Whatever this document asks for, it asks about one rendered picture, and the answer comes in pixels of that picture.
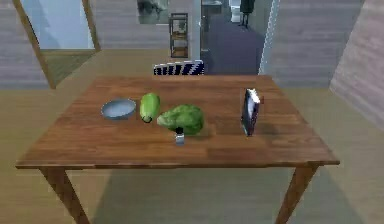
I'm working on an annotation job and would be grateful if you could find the brown framed room door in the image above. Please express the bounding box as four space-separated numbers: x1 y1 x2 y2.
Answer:
12 0 102 90

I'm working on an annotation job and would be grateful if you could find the black floor lamp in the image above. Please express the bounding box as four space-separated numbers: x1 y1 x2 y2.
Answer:
239 0 256 28

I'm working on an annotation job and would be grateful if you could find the small black-capped shaker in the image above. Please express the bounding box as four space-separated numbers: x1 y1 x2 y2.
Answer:
174 126 186 147

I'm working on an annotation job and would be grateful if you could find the brown wooden dining table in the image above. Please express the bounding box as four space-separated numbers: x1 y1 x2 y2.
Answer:
14 74 341 224

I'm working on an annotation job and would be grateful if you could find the grey round bowl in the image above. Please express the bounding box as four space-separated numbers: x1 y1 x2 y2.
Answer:
100 98 137 121

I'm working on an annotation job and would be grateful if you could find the blue white striped chair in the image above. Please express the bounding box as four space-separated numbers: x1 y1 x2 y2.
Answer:
153 59 205 76

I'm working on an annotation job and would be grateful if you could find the dark green lettuce head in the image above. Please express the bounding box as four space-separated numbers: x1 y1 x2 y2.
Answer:
156 104 205 136

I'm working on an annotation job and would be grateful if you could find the light green oval vegetable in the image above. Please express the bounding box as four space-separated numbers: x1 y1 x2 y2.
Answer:
139 92 161 124

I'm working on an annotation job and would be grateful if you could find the dark brown open shelf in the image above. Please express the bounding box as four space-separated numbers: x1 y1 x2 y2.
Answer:
168 12 190 59

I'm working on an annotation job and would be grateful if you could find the framed grey wall picture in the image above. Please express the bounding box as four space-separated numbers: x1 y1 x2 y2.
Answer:
136 0 170 25

